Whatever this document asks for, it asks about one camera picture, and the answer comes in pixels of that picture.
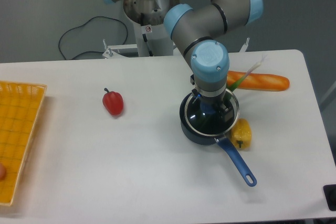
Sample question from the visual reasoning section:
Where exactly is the yellow bell pepper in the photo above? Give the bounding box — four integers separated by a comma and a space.
230, 119, 252, 150

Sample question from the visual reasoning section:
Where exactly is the yellow woven basket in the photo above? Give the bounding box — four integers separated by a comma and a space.
1, 81, 47, 206

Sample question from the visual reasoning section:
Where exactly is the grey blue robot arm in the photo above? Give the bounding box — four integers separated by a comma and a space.
104, 0, 264, 105

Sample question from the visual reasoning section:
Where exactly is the black device at table corner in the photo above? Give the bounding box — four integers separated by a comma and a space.
323, 184, 336, 211

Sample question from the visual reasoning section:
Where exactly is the white table clamp bracket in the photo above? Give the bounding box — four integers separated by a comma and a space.
239, 37, 250, 52
102, 39, 139, 59

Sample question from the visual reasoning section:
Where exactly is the right white table clamp bracket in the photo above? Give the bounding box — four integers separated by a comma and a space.
239, 37, 250, 52

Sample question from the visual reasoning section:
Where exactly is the orange baguette bread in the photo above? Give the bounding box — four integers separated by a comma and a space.
227, 71, 290, 92

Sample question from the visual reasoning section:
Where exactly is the left white table clamp bracket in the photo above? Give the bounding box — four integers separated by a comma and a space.
102, 39, 139, 59

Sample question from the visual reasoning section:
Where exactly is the red bell pepper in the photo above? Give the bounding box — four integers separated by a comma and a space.
102, 88, 124, 116

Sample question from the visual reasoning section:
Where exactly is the dark blue saucepan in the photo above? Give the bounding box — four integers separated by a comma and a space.
179, 94, 257, 187

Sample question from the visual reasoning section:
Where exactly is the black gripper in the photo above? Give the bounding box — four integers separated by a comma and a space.
189, 75, 234, 122

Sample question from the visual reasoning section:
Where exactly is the black cable on floor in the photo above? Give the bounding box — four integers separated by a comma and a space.
58, 15, 129, 60

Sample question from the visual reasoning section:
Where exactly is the glass pot lid blue knob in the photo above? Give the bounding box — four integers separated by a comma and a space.
182, 90, 240, 137

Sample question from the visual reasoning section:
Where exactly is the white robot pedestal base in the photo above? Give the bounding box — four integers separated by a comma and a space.
123, 0, 180, 57

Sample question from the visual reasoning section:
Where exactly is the green onion stalk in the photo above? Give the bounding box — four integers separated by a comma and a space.
221, 54, 267, 102

